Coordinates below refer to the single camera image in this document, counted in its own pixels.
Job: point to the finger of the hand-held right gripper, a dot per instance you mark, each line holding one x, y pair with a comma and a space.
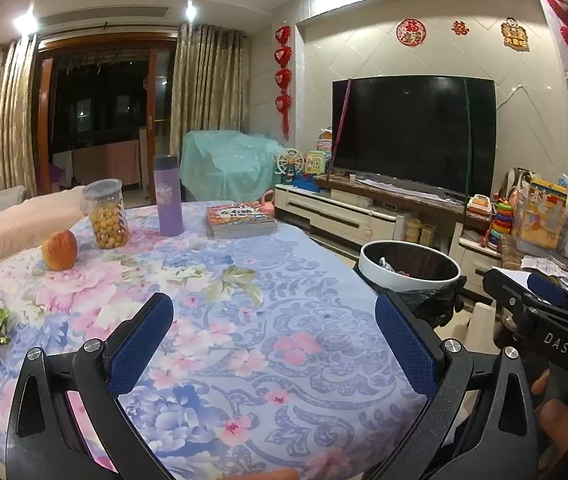
551, 290
508, 290

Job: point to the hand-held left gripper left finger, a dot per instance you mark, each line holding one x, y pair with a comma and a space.
139, 345

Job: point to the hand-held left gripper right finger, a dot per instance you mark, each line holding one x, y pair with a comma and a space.
408, 347

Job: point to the white bin with black bag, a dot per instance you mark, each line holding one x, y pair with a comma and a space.
443, 280

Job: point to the person's right hand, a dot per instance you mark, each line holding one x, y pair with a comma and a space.
563, 430

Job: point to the pile of papers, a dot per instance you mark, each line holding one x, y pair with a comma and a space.
558, 270

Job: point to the yellow toy box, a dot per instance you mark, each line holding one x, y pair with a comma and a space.
541, 217

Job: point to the toy telephone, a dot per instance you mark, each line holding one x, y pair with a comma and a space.
478, 206

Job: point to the red yellow apple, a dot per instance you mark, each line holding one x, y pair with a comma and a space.
60, 250

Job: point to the clear jar of snack balls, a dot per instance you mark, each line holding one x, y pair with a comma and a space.
108, 220

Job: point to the floral tablecloth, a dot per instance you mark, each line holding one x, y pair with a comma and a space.
264, 310

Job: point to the purple thermos bottle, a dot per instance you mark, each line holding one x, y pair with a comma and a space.
169, 200

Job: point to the orange spine book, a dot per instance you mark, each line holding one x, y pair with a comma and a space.
244, 227

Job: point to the white brown television cabinet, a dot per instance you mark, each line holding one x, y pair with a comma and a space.
324, 210

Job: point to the stack of books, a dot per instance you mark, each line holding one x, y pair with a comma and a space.
239, 212

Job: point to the peach plush cushion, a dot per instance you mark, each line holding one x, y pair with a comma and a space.
24, 220

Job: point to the black flat television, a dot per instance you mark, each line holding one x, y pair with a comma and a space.
413, 130

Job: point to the pink cloth covered table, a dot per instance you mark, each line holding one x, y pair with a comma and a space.
109, 160

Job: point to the blue toy base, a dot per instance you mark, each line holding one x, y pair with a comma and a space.
308, 183

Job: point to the pink toy pot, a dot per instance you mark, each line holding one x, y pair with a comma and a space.
268, 201

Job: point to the teal cloth covered furniture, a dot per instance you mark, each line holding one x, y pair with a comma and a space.
229, 165

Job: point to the colourful toy house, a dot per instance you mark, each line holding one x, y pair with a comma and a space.
318, 164

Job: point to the ferris wheel toy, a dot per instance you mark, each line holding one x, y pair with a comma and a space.
290, 165

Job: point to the pink stick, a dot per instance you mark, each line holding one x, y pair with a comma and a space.
341, 125

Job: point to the ceiling light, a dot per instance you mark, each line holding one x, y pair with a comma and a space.
190, 9
26, 20

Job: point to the wooden frame glass door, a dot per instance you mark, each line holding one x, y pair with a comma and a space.
104, 95

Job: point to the gold red wall sticker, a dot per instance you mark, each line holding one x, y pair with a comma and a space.
515, 34

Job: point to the small red wall sticker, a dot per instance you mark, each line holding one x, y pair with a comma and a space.
460, 27

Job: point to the round red wall sticker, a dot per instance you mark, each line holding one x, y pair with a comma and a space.
411, 31

